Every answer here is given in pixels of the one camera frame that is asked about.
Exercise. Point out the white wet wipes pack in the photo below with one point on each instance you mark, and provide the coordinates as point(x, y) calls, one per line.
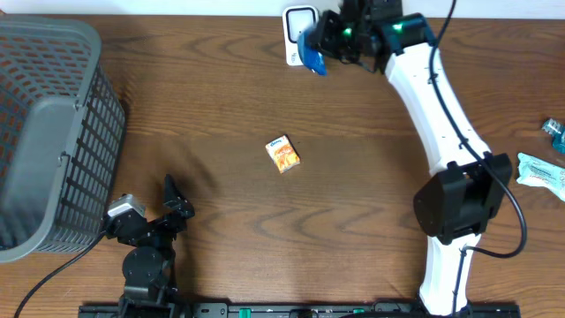
point(535, 172)

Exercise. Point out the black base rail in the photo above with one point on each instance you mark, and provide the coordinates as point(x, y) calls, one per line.
point(222, 310)

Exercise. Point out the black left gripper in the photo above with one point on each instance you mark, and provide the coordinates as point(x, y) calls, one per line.
point(182, 208)

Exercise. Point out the blue Oreo cookie pack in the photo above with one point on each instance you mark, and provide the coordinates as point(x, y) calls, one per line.
point(310, 58)

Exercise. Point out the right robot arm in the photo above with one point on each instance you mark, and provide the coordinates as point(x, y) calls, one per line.
point(467, 180)

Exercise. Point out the teal mouthwash bottle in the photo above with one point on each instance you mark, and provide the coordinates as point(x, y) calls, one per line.
point(556, 130)

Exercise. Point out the grey plastic mesh basket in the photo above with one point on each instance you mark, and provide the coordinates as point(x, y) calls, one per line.
point(62, 131)

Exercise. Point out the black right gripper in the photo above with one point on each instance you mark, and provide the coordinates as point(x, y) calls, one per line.
point(321, 37)

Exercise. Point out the white barcode scanner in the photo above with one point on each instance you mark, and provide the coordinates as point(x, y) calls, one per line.
point(295, 20)

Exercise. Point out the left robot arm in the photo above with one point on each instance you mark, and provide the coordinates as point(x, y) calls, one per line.
point(150, 288)

